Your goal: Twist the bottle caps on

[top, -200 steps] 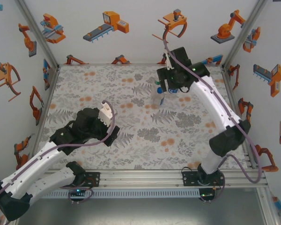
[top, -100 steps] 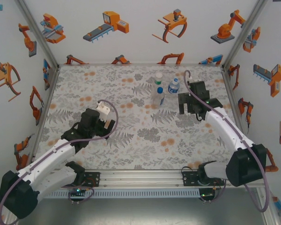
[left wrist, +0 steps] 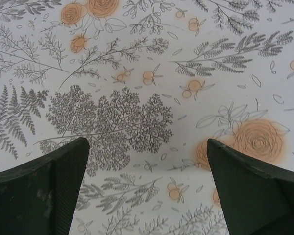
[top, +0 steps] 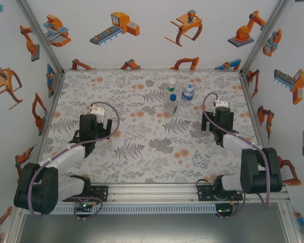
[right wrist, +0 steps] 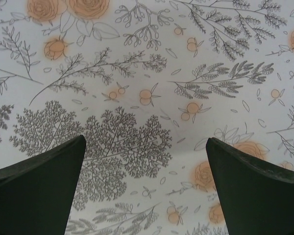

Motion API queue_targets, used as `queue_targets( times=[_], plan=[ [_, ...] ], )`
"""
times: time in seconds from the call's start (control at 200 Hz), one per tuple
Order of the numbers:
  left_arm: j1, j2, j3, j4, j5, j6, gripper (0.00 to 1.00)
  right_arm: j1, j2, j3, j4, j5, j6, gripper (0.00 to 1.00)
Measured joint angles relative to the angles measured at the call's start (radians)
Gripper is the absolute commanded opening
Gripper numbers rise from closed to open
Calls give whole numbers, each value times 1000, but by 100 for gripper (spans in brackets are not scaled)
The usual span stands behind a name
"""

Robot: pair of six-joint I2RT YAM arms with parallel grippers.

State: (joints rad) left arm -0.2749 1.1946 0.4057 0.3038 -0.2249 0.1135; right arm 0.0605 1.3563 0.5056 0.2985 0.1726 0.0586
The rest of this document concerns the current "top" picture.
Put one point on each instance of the bottle with wide blue label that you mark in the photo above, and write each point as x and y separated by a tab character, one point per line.
187	96

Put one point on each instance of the clear bottle small blue label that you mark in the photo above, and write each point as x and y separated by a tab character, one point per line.
172	108

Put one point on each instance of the clear bottle green label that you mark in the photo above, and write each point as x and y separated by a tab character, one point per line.
171	88

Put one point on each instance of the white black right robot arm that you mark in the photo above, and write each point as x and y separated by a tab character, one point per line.
240	149

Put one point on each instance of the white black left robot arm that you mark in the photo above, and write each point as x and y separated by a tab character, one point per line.
68	157

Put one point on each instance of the grey floral table cloth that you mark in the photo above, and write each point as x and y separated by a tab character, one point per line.
91	88

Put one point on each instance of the circuit board with green light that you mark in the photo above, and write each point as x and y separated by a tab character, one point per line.
224	210
84	206

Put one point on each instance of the aluminium frame rail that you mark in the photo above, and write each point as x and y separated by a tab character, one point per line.
142	69
52	114
252	108

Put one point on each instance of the wide aluminium base rail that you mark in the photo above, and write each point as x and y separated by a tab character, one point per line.
154	192

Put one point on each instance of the aluminium frame post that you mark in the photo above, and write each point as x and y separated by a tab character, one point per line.
263	38
15	227
42	38
290	227

